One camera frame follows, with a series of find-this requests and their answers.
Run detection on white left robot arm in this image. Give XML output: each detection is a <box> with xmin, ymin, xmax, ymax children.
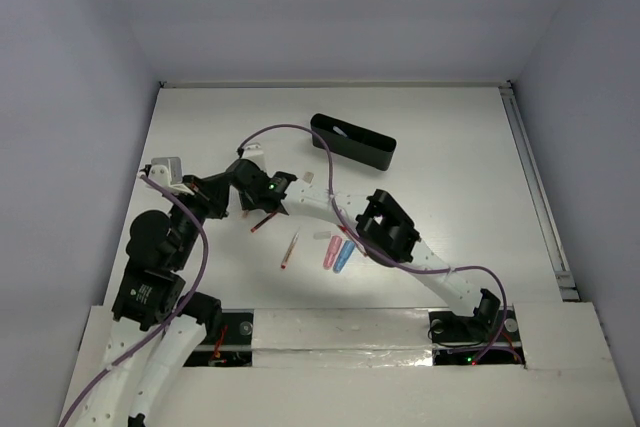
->
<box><xmin>59</xmin><ymin>167</ymin><xmax>230</xmax><ymax>426</ymax></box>

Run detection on aluminium side rail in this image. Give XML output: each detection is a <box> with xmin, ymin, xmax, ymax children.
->
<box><xmin>499</xmin><ymin>83</ymin><xmax>582</xmax><ymax>302</ymax></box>

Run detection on white pen in container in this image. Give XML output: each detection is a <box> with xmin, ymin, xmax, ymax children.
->
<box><xmin>333</xmin><ymin>126</ymin><xmax>349</xmax><ymax>138</ymax></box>

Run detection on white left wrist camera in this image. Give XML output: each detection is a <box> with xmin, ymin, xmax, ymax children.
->
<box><xmin>141</xmin><ymin>156</ymin><xmax>189</xmax><ymax>194</ymax></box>

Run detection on orange highlighter pen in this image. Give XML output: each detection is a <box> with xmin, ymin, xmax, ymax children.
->
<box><xmin>250</xmin><ymin>212</ymin><xmax>277</xmax><ymax>233</ymax></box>

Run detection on black stationery container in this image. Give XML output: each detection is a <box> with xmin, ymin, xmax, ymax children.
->
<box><xmin>310</xmin><ymin>113</ymin><xmax>397</xmax><ymax>171</ymax></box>

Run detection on pink highlighter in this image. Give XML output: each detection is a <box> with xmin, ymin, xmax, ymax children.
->
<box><xmin>323</xmin><ymin>235</ymin><xmax>343</xmax><ymax>270</ymax></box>

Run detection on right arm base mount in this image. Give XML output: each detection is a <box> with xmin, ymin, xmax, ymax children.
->
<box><xmin>427</xmin><ymin>309</ymin><xmax>525</xmax><ymax>366</ymax></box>

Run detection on blue highlighter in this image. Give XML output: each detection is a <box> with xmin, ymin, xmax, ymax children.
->
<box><xmin>332</xmin><ymin>240</ymin><xmax>356</xmax><ymax>274</ymax></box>

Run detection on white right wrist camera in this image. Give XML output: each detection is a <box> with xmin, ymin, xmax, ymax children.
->
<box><xmin>238</xmin><ymin>143</ymin><xmax>266</xmax><ymax>170</ymax></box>

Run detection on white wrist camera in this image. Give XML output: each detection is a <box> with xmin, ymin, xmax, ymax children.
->
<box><xmin>141</xmin><ymin>156</ymin><xmax>189</xmax><ymax>194</ymax></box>
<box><xmin>238</xmin><ymin>143</ymin><xmax>266</xmax><ymax>170</ymax></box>

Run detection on red ballpoint pen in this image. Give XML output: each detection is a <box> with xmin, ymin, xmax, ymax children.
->
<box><xmin>338</xmin><ymin>225</ymin><xmax>368</xmax><ymax>258</ymax></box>

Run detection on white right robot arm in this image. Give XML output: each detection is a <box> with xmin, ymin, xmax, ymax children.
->
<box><xmin>227</xmin><ymin>159</ymin><xmax>500</xmax><ymax>339</ymax></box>

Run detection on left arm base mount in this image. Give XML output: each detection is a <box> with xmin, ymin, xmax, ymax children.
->
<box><xmin>184</xmin><ymin>310</ymin><xmax>254</xmax><ymax>367</ymax></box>

